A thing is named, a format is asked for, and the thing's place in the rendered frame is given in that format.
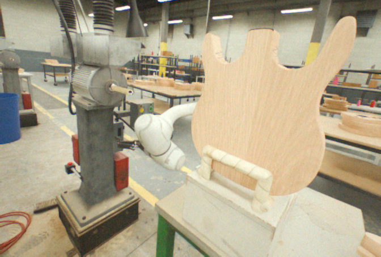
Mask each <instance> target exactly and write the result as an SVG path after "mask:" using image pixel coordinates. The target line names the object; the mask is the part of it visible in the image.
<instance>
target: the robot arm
mask: <svg viewBox="0 0 381 257"><path fill-rule="evenodd" d="M196 104H197V102H195V103H189V104H182V105H178V106H174V107H172V108H170V109H169V110H167V111H166V112H165V113H163V114H161V115H152V114H149V113H147V114H144V115H141V116H140V117H139V118H138V119H137V120H136V122H135V125H134V130H135V133H136V136H137V138H138V140H133V141H123V140H122V139H120V138H118V136H116V135H115V141H116V142H117V147H118V148H122V149H131V150H135V148H140V149H141V150H142V151H144V153H146V154H147V155H148V156H150V157H151V158H153V160H154V161H155V162H156V163H157V164H159V165H161V166H162V167H164V168H167V169H169V170H172V171H179V170H180V169H181V168H182V167H183V166H184V163H185V159H186V156H185V154H184V153H183V152H182V151H181V150H180V149H179V148H178V147H177V146H176V145H175V144H174V143H173V142H172V141H171V134H172V132H173V124H174V122H175V120H176V119H178V118H180V117H183V116H186V115H192V114H193V111H194V108H195V106H196ZM135 142H136V144H135Z"/></svg>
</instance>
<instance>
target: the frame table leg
mask: <svg viewBox="0 0 381 257"><path fill-rule="evenodd" d="M174 243H175V230H174V229H173V228H172V227H170V226H168V221H167V220H166V219H165V218H164V217H162V216H161V215H160V214H158V228H157V238H156V256H155V257H173V250H174Z"/></svg>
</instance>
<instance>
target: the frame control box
mask: <svg viewBox="0 0 381 257"><path fill-rule="evenodd" d="M150 103H152V104H153V105H152V106H150ZM140 104H143V107H142V109H143V111H142V112H140V109H141V107H140ZM150 107H152V108H153V110H152V111H151V110H150ZM147 113H149V114H152V115H153V114H154V102H151V101H148V100H142V101H136V102H130V125H129V124H128V123H127V122H126V121H125V120H124V119H122V118H118V119H117V120H116V121H115V122H116V123H118V121H119V119H120V120H121V121H122V122H124V123H125V124H126V125H127V126H128V127H129V128H130V129H132V130H133V131H134V132H135V130H134V125H135V122H136V120H137V119H138V118H139V117H140V116H141V115H144V114H147ZM132 127H133V128H132Z"/></svg>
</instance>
